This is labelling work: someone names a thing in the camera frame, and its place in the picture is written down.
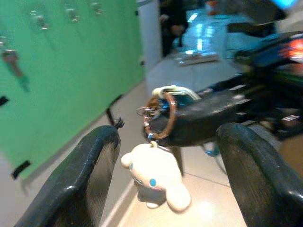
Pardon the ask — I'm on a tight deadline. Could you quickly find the person in dark clothes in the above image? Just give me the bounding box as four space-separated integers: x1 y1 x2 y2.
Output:
159 0 190 57

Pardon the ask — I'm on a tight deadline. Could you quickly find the brass key on ring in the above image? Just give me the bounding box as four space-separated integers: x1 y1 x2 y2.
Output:
1 49 30 93

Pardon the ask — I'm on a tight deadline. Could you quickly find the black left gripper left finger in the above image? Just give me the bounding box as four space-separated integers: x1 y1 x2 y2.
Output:
14 117 125 227

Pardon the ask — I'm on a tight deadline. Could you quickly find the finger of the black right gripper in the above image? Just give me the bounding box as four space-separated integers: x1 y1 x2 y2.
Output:
143 82 261 147
152 85 201 101

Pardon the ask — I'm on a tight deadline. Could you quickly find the green wall board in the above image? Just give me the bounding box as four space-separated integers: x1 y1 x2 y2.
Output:
0 0 145 180

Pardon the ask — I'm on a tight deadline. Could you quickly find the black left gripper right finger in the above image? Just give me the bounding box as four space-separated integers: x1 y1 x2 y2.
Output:
216 122 303 227

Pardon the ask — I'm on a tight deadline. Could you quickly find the white plush toy keychain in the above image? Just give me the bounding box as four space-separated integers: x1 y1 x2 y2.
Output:
120 91 192 212

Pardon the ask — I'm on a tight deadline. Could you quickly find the flat grey floor pad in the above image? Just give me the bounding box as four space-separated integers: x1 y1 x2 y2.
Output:
175 51 220 67

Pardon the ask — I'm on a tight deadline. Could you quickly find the white wall baseboard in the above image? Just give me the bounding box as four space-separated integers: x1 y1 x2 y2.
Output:
99 177 137 227

